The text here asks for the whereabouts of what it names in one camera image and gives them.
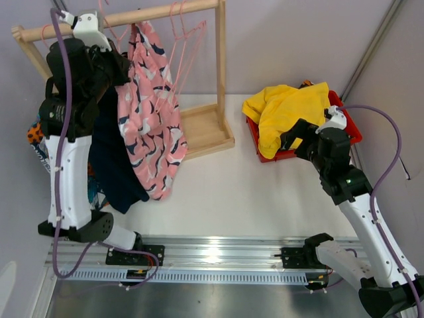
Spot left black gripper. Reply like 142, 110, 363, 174
85, 38, 132, 103

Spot yellow shorts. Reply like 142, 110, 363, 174
242, 82, 330, 160

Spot orange black camouflage shorts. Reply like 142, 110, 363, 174
299, 80, 314, 89

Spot pink patterned shorts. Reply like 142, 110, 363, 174
115, 21, 188, 201

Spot pink hanger of yellow shorts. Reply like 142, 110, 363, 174
159, 1, 187, 106

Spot pink hanger of camouflage shorts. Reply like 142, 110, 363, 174
169, 1, 207, 99

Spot navy blue shorts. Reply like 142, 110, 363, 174
87, 87, 149, 214

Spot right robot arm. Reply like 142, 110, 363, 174
281, 119, 423, 317

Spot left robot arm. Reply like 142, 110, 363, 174
38, 38, 144, 265

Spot blue orange patterned shorts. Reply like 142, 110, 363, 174
26, 115, 109, 210

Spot red plastic bin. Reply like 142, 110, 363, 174
246, 90, 362, 163

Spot wooden clothes rack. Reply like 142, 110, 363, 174
11, 1, 235, 160

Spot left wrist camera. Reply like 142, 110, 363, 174
60, 9, 112, 52

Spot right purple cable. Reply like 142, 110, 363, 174
307, 104, 423, 315

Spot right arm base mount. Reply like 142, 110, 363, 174
274, 233, 334, 270

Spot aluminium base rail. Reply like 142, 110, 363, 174
45, 236, 337, 286

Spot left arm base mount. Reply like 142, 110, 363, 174
105, 244, 166, 267

